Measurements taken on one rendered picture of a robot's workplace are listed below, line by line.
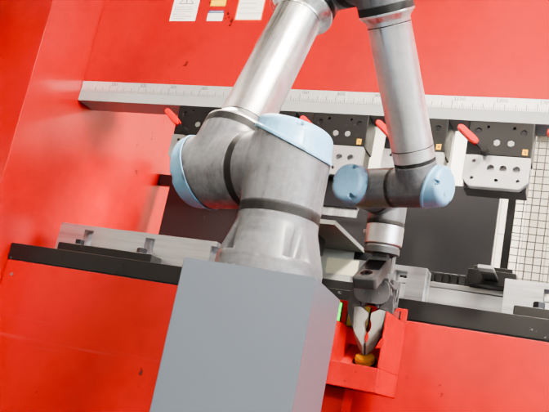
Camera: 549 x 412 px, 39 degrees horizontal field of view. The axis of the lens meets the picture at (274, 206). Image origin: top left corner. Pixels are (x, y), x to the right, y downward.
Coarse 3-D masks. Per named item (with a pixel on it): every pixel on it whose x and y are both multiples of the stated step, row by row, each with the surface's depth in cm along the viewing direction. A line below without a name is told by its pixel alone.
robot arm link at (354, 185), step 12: (348, 168) 143; (360, 168) 142; (372, 168) 145; (384, 168) 142; (336, 180) 144; (348, 180) 143; (360, 180) 141; (372, 180) 142; (336, 192) 144; (348, 192) 142; (360, 192) 141; (372, 192) 141; (348, 204) 145; (360, 204) 145; (372, 204) 143; (384, 204) 142
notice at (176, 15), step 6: (180, 0) 226; (186, 0) 226; (192, 0) 225; (198, 0) 224; (174, 6) 226; (180, 6) 226; (186, 6) 225; (192, 6) 224; (198, 6) 223; (174, 12) 226; (180, 12) 225; (186, 12) 224; (192, 12) 224; (174, 18) 225; (180, 18) 224; (186, 18) 224; (192, 18) 223
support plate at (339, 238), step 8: (320, 224) 166; (328, 224) 164; (336, 224) 165; (320, 232) 174; (328, 232) 172; (336, 232) 171; (344, 232) 171; (328, 240) 181; (336, 240) 180; (344, 240) 178; (352, 240) 177; (328, 248) 190; (336, 248) 188; (344, 248) 186; (352, 248) 184; (360, 248) 184
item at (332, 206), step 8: (328, 184) 197; (328, 192) 196; (328, 200) 195; (336, 200) 195; (328, 208) 196; (336, 208) 195; (344, 208) 194; (352, 208) 193; (344, 216) 194; (352, 216) 193
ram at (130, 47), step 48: (144, 0) 231; (432, 0) 198; (480, 0) 193; (528, 0) 189; (96, 48) 232; (144, 48) 226; (192, 48) 220; (240, 48) 214; (336, 48) 204; (432, 48) 194; (480, 48) 190; (528, 48) 185; (96, 96) 227; (144, 96) 221; (192, 96) 215; (480, 96) 186; (528, 96) 182
